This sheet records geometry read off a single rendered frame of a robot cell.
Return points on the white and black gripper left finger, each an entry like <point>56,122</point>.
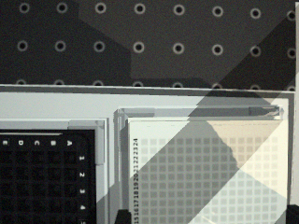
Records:
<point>123,217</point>

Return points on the black well plate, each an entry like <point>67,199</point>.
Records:
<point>62,183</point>

